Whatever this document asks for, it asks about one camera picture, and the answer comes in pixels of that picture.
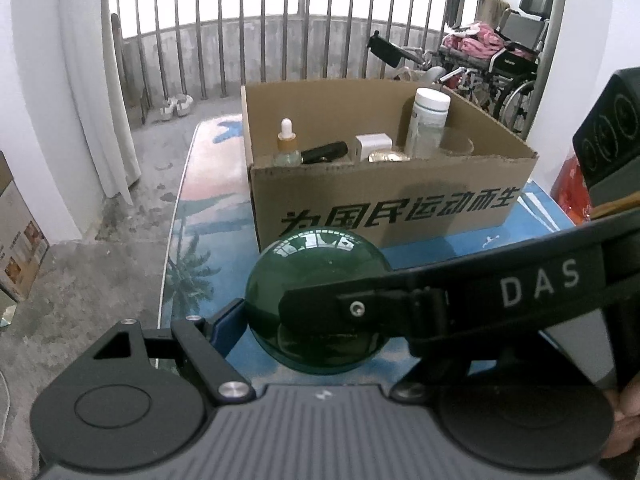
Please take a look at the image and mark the white supplement bottle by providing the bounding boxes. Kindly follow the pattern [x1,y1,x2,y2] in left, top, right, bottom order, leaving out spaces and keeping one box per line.
[405,87,451,158]

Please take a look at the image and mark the white shoes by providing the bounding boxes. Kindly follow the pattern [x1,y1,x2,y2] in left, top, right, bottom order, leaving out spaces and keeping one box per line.
[158,93,194,122]

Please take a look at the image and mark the clear glass cup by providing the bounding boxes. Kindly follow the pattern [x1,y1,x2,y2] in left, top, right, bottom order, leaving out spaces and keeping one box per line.
[438,127,474,156]

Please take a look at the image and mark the dark green round bottle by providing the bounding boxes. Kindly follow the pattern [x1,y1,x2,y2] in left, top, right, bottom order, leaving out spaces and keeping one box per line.
[245,228,392,375]

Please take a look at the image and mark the gold lid black jar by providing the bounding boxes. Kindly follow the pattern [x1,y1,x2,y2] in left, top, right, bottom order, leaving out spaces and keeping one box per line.
[368,150,410,162]

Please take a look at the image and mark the wheelchair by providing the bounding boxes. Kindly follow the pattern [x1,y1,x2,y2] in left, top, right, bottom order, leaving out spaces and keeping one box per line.
[368,0,554,138]

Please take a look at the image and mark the metal balcony railing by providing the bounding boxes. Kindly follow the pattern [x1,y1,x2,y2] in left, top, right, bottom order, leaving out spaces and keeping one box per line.
[108,0,482,107]

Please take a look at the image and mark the green dropper bottle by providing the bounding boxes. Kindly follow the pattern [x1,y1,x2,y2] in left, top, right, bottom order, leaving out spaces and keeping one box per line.
[272,118,303,167]

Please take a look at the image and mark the large cardboard box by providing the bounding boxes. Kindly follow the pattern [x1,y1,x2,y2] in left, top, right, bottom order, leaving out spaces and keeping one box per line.
[241,79,538,248]

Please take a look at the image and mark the black matte cylinder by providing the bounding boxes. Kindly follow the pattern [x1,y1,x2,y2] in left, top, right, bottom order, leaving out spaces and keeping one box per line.
[300,141,348,165]

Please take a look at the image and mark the red plastic bag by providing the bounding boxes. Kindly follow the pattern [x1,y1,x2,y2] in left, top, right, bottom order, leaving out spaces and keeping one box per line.
[551,155,591,226]

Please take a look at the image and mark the pink clothes pile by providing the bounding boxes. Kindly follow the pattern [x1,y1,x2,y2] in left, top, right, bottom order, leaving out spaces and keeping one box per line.
[442,22,504,60]

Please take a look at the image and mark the printed cardboard box on floor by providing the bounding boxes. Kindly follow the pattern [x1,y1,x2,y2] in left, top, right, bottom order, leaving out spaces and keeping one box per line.
[0,154,49,301]

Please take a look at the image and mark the person right hand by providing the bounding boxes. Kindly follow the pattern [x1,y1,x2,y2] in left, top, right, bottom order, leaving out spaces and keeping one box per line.
[602,376,640,460]

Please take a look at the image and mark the white curtain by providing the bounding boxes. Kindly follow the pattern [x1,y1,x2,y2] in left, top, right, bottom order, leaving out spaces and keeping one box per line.
[58,0,141,206]

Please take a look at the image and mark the white small box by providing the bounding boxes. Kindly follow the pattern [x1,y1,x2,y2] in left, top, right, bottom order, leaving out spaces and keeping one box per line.
[352,133,393,162]

